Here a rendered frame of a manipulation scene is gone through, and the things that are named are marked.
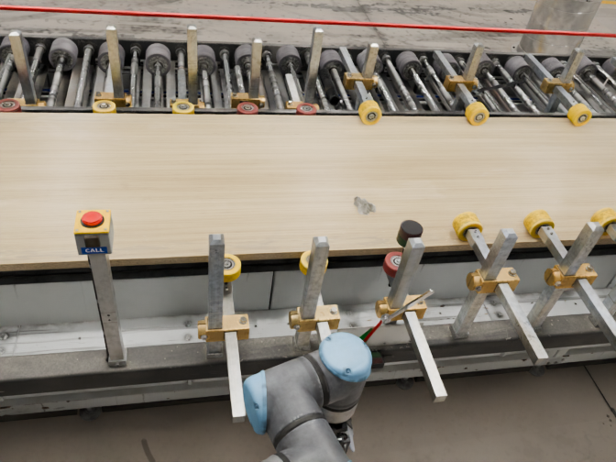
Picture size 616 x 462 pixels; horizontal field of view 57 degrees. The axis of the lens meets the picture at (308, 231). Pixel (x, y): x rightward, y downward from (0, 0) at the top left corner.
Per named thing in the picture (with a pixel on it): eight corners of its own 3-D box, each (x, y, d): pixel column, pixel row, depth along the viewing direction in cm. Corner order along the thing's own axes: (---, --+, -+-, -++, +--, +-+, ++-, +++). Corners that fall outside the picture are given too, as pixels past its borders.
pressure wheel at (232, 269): (245, 287, 167) (247, 260, 159) (227, 304, 161) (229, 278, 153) (223, 274, 169) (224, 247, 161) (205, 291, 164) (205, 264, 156)
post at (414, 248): (384, 354, 175) (426, 245, 142) (373, 355, 174) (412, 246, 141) (381, 344, 177) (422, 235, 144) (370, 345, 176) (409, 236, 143)
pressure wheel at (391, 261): (406, 294, 172) (415, 269, 165) (380, 296, 171) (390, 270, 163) (398, 274, 178) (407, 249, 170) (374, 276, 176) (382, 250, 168)
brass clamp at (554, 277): (590, 288, 167) (599, 277, 163) (550, 291, 164) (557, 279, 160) (580, 272, 171) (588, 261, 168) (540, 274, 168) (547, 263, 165)
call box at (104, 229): (113, 257, 123) (108, 231, 118) (78, 258, 122) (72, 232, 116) (115, 234, 128) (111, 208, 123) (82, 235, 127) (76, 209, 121)
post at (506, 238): (461, 344, 179) (519, 235, 146) (451, 345, 178) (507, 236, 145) (457, 335, 181) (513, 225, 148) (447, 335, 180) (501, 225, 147)
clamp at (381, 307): (423, 319, 163) (427, 308, 160) (378, 322, 160) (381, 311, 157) (416, 303, 167) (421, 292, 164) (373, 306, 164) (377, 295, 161)
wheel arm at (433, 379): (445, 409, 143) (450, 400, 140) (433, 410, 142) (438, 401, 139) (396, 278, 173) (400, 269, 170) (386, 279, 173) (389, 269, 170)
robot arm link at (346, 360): (306, 338, 94) (357, 319, 98) (297, 379, 103) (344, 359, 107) (335, 384, 88) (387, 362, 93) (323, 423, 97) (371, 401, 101)
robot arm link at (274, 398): (269, 431, 83) (340, 399, 88) (236, 368, 89) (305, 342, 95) (263, 459, 89) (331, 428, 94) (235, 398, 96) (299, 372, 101)
